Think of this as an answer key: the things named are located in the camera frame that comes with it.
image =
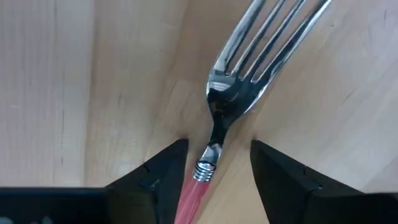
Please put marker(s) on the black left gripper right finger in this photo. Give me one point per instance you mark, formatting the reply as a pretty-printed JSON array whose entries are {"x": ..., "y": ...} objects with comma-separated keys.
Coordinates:
[{"x": 298, "y": 199}]

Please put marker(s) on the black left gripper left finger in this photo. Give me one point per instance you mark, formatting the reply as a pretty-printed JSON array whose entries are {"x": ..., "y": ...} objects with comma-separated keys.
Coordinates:
[{"x": 124, "y": 202}]

